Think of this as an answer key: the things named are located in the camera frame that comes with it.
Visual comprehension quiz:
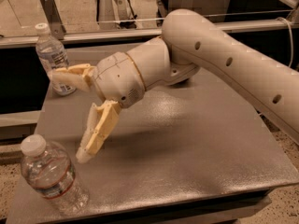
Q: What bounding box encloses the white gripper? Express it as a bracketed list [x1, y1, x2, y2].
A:
[50, 52, 145, 163]

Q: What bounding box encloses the clear red-label water bottle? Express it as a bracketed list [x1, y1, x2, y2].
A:
[21, 134, 90, 216]

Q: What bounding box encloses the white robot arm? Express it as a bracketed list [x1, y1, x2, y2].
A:
[50, 9, 299, 163]

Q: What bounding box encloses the blue-label water bottle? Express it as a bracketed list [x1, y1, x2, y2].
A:
[35, 23, 76, 96]

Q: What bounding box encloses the left metal rail bracket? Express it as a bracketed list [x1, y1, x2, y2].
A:
[39, 0, 66, 40]

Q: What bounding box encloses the horizontal metal rail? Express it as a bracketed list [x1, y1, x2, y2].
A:
[0, 20, 288, 49]

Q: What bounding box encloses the white cable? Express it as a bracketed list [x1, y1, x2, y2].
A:
[275, 16, 295, 69]

